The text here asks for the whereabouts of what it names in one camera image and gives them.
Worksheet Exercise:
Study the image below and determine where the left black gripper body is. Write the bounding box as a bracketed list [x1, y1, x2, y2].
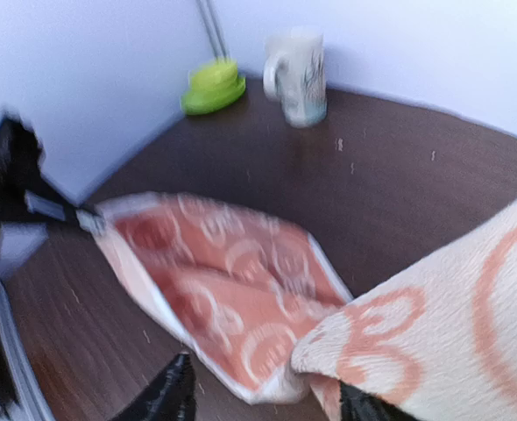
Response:
[0, 113, 105, 237]

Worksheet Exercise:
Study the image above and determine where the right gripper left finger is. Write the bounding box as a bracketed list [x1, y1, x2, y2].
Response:
[112, 352, 196, 421]

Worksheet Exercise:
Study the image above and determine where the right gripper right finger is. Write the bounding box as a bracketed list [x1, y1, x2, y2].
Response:
[339, 382, 416, 421]

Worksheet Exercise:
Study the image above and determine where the orange patterned towel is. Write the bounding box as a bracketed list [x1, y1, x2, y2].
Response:
[96, 192, 517, 420]

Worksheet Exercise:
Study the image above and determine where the green plastic plate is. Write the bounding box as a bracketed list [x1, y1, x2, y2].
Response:
[181, 76, 246, 116]

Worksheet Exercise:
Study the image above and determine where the green plastic bowl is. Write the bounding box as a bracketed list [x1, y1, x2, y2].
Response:
[189, 59, 238, 93]

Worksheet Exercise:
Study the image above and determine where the beige ceramic mug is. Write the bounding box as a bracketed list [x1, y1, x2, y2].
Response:
[263, 27, 327, 128]

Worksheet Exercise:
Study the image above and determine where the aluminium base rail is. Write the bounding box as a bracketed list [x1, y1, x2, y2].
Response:
[0, 280, 54, 420]

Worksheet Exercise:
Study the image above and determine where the left aluminium frame post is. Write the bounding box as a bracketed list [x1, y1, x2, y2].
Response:
[195, 0, 229, 60]

